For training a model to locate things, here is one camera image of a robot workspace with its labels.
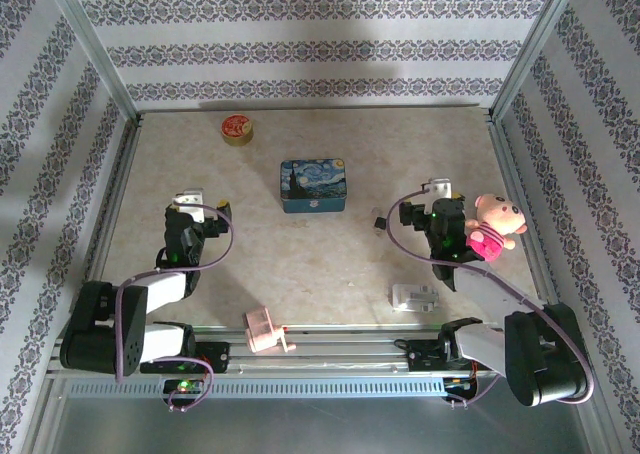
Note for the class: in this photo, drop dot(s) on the small silver padlock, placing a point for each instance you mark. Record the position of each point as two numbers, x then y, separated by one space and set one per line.
378 219

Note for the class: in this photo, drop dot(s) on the blue starry night tin box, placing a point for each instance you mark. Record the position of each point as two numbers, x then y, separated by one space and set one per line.
312 181

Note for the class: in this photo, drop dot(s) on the right black and white robot arm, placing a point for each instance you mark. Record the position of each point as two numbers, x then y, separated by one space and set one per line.
540 354

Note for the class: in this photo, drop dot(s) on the left black and white robot arm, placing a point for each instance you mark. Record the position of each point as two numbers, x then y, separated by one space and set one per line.
115 324

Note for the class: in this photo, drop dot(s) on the pink plush pig toy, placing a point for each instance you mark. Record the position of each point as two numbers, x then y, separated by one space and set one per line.
492 224

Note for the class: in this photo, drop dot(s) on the clear plastic clip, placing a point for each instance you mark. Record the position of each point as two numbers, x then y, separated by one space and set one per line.
415 298

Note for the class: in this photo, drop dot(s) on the round red and gold tin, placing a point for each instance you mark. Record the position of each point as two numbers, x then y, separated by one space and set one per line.
237 129

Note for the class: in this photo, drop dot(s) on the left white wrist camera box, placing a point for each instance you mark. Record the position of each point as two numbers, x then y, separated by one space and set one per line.
189 201

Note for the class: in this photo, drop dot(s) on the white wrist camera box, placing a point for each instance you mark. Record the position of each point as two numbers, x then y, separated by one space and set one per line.
189 201
441 188

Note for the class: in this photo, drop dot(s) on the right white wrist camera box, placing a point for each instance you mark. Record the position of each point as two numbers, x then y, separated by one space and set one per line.
441 188

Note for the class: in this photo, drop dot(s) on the left arm's black base plate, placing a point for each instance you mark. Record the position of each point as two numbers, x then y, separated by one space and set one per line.
215 356

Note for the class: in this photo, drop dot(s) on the right arm's black base plate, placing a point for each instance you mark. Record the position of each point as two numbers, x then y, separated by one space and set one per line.
425 359

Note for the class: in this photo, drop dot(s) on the aluminium front rail frame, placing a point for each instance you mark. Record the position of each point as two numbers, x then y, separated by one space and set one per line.
325 354

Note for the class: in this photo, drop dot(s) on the aluminium corner post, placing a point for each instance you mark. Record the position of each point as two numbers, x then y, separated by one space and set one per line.
90 44
535 44

